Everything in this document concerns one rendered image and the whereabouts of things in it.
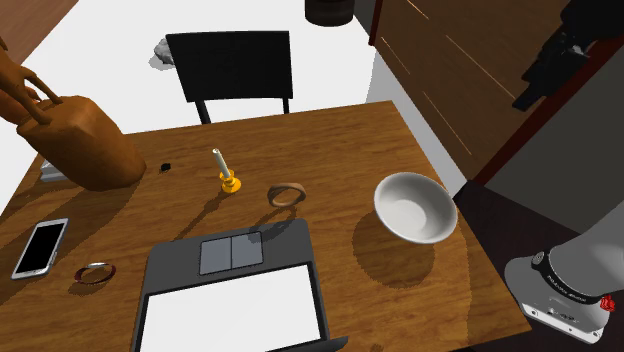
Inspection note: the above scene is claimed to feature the dark grey laptop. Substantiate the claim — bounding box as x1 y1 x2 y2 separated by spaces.
128 218 350 352

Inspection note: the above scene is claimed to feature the white candle in yellow holder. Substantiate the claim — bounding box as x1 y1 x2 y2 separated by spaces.
211 148 243 194

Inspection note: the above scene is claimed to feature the grey book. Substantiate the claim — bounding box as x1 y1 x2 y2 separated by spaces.
39 158 70 183

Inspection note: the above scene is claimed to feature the black chair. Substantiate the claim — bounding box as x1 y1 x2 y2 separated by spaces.
165 30 295 126

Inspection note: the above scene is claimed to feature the white bowl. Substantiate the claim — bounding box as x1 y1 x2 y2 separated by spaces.
373 171 458 245

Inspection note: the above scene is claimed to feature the grey stone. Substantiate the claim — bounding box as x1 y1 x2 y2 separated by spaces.
148 37 177 70

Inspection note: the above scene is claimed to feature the silver smartphone with black screen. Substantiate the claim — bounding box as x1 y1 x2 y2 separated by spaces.
10 217 70 282

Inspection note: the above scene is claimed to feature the wooden table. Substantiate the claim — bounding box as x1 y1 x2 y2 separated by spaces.
0 99 533 352

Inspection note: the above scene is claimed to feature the red and silver bracelet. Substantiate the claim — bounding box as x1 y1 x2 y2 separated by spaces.
73 262 117 286

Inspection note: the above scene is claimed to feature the brown wooden cabinet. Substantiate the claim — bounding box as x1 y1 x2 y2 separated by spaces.
368 0 573 183

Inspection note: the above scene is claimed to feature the wooden ring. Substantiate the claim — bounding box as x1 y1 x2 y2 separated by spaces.
266 182 308 209

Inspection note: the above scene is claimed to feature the dark round pot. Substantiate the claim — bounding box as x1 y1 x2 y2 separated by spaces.
304 0 355 28

